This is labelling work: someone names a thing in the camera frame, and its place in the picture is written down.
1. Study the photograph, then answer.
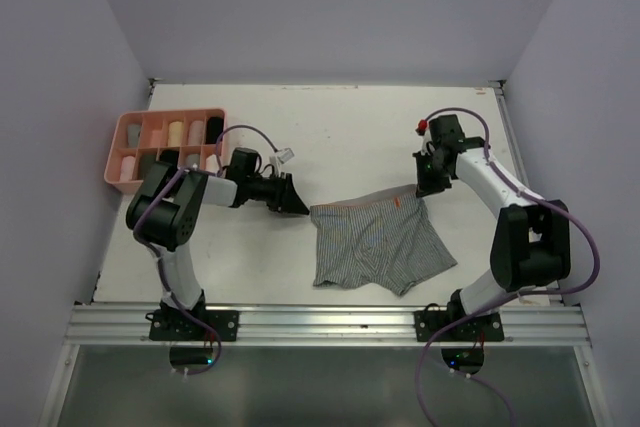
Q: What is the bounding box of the beige rolled cloth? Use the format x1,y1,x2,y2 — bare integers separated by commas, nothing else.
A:
187,120,205,146

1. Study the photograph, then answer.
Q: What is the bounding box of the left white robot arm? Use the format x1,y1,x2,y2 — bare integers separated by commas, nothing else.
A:
126,148,309,340

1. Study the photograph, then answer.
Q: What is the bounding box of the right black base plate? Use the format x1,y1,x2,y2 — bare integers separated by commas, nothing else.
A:
413,303,505,342

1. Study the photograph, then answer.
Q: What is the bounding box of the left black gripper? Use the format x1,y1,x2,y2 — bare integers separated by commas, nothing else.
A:
245,171,308,214

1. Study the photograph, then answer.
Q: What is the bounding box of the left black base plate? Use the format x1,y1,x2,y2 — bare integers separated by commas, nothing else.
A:
145,309,239,342

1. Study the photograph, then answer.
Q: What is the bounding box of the white rolled cloth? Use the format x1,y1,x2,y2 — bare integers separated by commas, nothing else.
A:
205,154,220,173

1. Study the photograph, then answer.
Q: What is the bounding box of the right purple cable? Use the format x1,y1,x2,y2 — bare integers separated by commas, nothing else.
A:
416,106,601,427

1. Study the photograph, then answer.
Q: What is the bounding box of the black rolled cloth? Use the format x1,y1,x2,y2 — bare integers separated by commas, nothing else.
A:
205,116,225,145
158,149,180,166

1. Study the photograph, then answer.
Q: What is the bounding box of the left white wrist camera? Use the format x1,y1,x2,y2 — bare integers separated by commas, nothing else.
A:
271,148,295,165

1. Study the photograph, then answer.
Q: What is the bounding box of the black rolled cloth back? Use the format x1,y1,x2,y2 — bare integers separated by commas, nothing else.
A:
205,116,225,145

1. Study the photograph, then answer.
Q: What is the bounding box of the black rolled cloth front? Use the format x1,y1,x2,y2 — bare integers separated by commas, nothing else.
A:
158,149,180,166

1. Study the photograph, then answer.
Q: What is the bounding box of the grey rolled cloth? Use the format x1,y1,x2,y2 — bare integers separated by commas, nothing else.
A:
181,153,200,168

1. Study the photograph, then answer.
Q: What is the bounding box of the pink divided storage tray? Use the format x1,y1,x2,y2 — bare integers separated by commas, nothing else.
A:
104,108,227,195

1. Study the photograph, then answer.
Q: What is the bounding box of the plain grey underwear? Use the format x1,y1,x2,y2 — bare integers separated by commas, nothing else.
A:
126,123,142,149

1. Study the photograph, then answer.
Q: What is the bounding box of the aluminium mounting rail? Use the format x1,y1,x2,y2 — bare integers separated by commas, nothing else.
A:
64,303,590,347

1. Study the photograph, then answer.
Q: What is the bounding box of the beige navy-trimmed underwear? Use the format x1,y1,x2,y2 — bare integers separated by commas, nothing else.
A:
167,121,184,147

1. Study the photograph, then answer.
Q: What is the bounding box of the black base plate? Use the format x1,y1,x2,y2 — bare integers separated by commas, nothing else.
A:
413,303,505,342
145,309,239,342

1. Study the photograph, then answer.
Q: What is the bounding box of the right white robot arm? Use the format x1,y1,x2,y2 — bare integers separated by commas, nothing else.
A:
413,114,571,340

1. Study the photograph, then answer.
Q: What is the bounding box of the grey striped underwear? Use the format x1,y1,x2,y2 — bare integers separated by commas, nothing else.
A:
310,184,457,297

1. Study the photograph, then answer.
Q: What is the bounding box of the olive rolled cloth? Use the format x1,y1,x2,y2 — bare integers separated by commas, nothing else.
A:
137,152,156,180

